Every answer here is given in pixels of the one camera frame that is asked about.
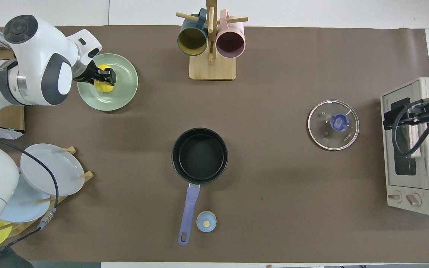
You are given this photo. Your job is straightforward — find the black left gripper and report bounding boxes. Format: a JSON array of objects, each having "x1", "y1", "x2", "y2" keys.
[{"x1": 74, "y1": 64, "x2": 117, "y2": 87}]

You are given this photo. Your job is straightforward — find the yellow lemon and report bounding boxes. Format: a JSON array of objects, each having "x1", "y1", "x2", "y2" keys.
[{"x1": 95, "y1": 64, "x2": 116, "y2": 93}]

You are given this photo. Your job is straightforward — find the glass lid with blue knob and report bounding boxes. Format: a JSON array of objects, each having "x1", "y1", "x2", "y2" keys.
[{"x1": 308, "y1": 99, "x2": 360, "y2": 151}]

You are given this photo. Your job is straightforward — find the light green plate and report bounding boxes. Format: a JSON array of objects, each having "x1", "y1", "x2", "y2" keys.
[{"x1": 77, "y1": 53, "x2": 139, "y2": 112}]

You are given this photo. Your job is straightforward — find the grey plate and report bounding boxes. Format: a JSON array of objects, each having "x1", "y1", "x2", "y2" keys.
[{"x1": 18, "y1": 143, "x2": 85, "y2": 197}]

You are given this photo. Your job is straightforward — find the light blue plate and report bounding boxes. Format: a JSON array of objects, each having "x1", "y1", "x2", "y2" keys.
[{"x1": 0, "y1": 175, "x2": 51, "y2": 223}]

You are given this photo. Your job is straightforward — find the wooden plate rack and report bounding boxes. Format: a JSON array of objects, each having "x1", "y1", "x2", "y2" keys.
[{"x1": 0, "y1": 146, "x2": 94, "y2": 237}]

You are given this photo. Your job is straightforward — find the yellow plate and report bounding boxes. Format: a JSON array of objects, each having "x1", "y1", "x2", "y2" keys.
[{"x1": 0, "y1": 220, "x2": 13, "y2": 249}]

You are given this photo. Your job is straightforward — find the dark teal mug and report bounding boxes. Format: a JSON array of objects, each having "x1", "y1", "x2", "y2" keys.
[{"x1": 177, "y1": 8, "x2": 209, "y2": 57}]

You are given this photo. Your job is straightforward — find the wooden mug tree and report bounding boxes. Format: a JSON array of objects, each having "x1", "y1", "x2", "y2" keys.
[{"x1": 176, "y1": 0, "x2": 248, "y2": 81}]

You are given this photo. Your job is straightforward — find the crumpled white cloth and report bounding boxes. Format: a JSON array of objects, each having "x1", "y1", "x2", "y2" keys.
[{"x1": 0, "y1": 126, "x2": 24, "y2": 140}]

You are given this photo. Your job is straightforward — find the pink ribbed mug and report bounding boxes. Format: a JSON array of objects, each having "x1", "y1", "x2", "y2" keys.
[{"x1": 216, "y1": 9, "x2": 246, "y2": 59}]

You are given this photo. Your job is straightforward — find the brown table mat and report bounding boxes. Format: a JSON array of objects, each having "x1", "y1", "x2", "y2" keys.
[{"x1": 0, "y1": 25, "x2": 429, "y2": 263}]

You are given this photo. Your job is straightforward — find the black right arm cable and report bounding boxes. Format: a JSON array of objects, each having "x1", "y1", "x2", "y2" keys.
[{"x1": 391, "y1": 99, "x2": 429, "y2": 157}]

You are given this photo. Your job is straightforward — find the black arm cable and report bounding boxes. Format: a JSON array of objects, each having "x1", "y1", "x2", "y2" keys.
[
  {"x1": 391, "y1": 99, "x2": 429, "y2": 157},
  {"x1": 0, "y1": 130, "x2": 58, "y2": 268}
]

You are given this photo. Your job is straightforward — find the wooden shelf with wire basket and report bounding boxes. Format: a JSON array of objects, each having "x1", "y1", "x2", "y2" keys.
[{"x1": 0, "y1": 28, "x2": 26, "y2": 131}]

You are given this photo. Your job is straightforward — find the dark blue handled pot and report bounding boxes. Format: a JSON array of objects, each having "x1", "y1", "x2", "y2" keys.
[{"x1": 171, "y1": 128, "x2": 229, "y2": 246}]

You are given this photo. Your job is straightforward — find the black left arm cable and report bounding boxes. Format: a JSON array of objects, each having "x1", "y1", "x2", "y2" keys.
[{"x1": 0, "y1": 130, "x2": 58, "y2": 268}]

